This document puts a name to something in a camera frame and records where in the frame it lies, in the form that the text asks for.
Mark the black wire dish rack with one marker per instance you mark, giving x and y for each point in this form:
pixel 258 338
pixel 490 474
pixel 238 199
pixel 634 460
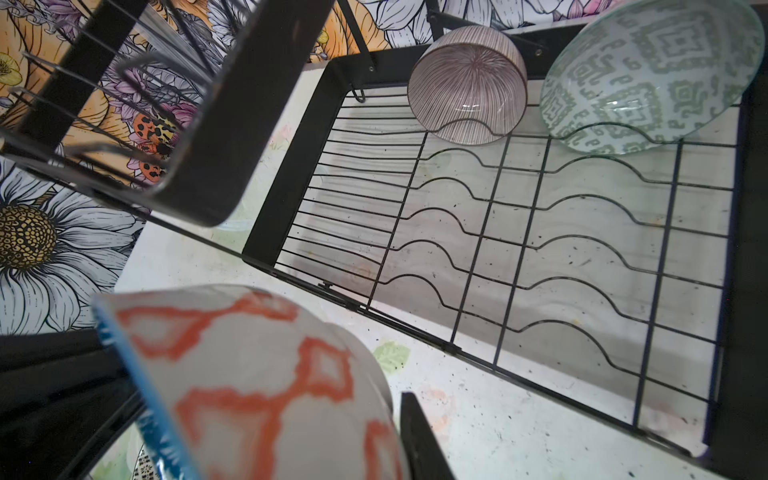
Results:
pixel 150 143

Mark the green patterned bowl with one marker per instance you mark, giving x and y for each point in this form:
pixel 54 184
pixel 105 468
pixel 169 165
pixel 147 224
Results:
pixel 650 73

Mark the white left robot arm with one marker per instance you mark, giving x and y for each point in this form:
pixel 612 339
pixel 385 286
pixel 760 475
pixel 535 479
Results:
pixel 65 399

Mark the purple striped bowl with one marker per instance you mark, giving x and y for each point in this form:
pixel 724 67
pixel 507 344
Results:
pixel 469 87

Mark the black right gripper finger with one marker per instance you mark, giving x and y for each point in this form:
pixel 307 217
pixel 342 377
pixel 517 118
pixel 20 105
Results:
pixel 425 457

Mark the blue triangle pattern bowl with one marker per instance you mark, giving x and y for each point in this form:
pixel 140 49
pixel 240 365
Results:
pixel 250 385

